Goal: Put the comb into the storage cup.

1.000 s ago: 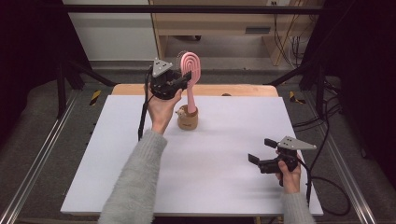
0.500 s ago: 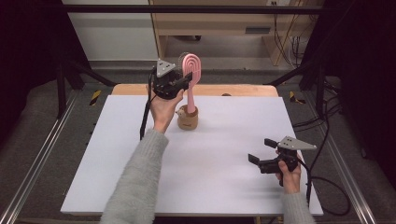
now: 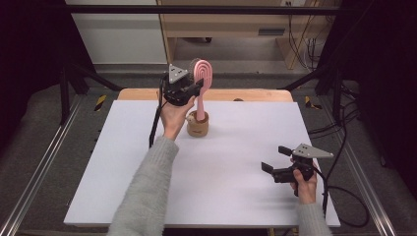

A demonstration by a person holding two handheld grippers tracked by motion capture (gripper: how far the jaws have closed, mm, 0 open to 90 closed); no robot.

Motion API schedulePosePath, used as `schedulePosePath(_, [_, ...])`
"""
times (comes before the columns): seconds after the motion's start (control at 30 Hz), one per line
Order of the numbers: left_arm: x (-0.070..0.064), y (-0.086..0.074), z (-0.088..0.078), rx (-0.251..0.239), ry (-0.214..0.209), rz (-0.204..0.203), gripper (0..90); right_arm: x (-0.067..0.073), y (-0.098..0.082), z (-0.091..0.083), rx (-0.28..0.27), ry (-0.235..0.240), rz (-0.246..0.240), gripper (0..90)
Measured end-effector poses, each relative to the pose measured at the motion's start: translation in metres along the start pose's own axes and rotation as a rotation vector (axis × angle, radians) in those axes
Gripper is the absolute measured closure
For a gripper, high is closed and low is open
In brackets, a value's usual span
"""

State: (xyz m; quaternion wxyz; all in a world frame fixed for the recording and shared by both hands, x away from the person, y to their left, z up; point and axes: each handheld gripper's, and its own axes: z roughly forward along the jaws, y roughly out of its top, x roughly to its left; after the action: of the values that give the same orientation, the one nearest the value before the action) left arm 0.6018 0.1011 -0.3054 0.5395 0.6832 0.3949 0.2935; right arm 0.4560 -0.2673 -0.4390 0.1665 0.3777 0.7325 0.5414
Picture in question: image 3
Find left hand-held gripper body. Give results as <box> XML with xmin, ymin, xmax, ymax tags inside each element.
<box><xmin>162</xmin><ymin>63</ymin><xmax>198</xmax><ymax>107</ymax></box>

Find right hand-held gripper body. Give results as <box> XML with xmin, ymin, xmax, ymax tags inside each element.
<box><xmin>271</xmin><ymin>143</ymin><xmax>334</xmax><ymax>184</ymax></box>

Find pink hair brush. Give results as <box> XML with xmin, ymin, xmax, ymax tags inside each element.
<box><xmin>189</xmin><ymin>58</ymin><xmax>213</xmax><ymax>122</ymax></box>

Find small wooden holder cup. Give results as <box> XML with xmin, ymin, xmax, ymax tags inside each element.
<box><xmin>186</xmin><ymin>110</ymin><xmax>209</xmax><ymax>138</ymax></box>

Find person's right hand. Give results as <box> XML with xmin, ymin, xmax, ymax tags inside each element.
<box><xmin>289</xmin><ymin>158</ymin><xmax>319</xmax><ymax>207</ymax></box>

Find person's left hand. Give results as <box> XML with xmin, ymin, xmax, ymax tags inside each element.
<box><xmin>159</xmin><ymin>95</ymin><xmax>197</xmax><ymax>142</ymax></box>

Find light wooden desk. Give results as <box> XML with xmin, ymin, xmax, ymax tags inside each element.
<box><xmin>156</xmin><ymin>0</ymin><xmax>328</xmax><ymax>71</ymax></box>

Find white cabinet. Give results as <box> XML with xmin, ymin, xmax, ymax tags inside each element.
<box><xmin>64</xmin><ymin>0</ymin><xmax>168</xmax><ymax>65</ymax></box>

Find black metal stand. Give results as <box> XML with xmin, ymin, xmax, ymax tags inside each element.
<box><xmin>58</xmin><ymin>61</ymin><xmax>124</xmax><ymax>126</ymax></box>
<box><xmin>277</xmin><ymin>63</ymin><xmax>346</xmax><ymax>125</ymax></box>

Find black curtain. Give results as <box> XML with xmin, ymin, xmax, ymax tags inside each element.
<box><xmin>319</xmin><ymin>0</ymin><xmax>417</xmax><ymax>193</ymax></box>
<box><xmin>0</xmin><ymin>0</ymin><xmax>96</xmax><ymax>147</ymax></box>

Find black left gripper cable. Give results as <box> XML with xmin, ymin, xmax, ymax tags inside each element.
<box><xmin>149</xmin><ymin>73</ymin><xmax>169</xmax><ymax>148</ymax></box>

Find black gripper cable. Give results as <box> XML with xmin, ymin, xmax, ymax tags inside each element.
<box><xmin>313</xmin><ymin>165</ymin><xmax>371</xmax><ymax>229</ymax></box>
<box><xmin>149</xmin><ymin>73</ymin><xmax>169</xmax><ymax>148</ymax></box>

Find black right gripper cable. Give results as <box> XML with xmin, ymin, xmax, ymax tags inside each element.
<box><xmin>313</xmin><ymin>165</ymin><xmax>371</xmax><ymax>229</ymax></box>

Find black floor cables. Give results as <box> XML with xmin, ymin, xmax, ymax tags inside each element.
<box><xmin>307</xmin><ymin>82</ymin><xmax>362</xmax><ymax>186</ymax></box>

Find black horizontal frame bar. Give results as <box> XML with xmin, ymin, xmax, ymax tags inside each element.
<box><xmin>64</xmin><ymin>4</ymin><xmax>342</xmax><ymax>15</ymax></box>

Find aluminium floor rail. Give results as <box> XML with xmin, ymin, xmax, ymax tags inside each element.
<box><xmin>0</xmin><ymin>94</ymin><xmax>84</xmax><ymax>236</ymax></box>
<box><xmin>340</xmin><ymin>143</ymin><xmax>399</xmax><ymax>236</ymax></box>

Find black cables under desk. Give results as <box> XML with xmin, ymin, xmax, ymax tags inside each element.
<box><xmin>286</xmin><ymin>2</ymin><xmax>325</xmax><ymax>72</ymax></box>

